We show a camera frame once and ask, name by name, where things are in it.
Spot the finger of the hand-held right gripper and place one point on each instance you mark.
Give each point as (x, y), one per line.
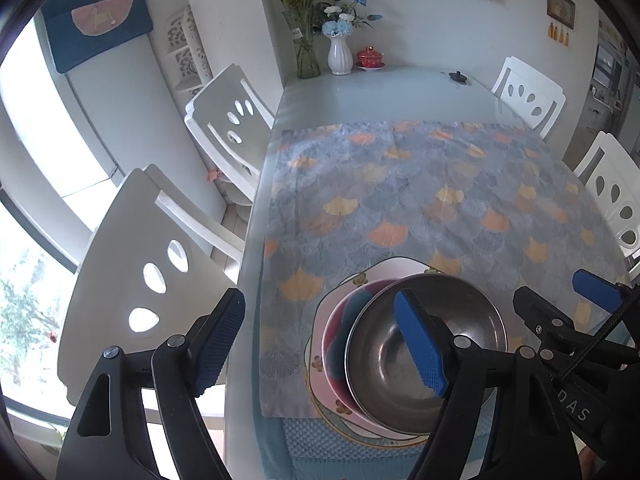
(595, 287)
(540, 315)

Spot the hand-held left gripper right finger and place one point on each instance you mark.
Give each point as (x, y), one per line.
(420, 340)

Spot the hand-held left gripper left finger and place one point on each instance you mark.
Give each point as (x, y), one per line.
(220, 340)

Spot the steel bowl pink outside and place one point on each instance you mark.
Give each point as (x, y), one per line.
(380, 360)

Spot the pink cartoon print bowl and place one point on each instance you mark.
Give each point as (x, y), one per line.
(337, 345)

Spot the white plate green print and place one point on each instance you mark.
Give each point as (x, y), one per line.
(350, 434)
(316, 375)

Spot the white dining chair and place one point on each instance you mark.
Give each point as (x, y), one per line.
(230, 110)
(530, 95)
(125, 240)
(610, 180)

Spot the teal textured table mat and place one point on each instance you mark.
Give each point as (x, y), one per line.
(310, 445)

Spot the grey orange fan-pattern tablecloth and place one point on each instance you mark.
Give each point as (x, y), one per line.
(400, 200)

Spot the white refrigerator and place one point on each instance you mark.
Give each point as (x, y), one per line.
(140, 125)

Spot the small black lid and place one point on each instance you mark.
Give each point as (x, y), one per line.
(459, 78)

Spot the yellow hanging tassels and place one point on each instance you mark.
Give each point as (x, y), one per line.
(559, 34)

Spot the small framed picture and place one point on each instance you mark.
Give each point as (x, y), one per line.
(560, 7)

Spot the red lidded teacup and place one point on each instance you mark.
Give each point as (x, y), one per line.
(370, 57)

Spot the white carved corner shelf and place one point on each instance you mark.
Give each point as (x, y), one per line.
(187, 50)

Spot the clear glass vase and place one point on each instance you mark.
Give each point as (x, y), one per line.
(306, 60)

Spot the white ribbed vase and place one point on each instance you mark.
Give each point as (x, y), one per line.
(340, 55)

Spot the window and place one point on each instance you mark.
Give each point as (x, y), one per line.
(30, 110)

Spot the blue artificial flowers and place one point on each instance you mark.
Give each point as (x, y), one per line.
(345, 10)

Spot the blue cloth cover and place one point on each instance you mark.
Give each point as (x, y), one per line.
(95, 20)

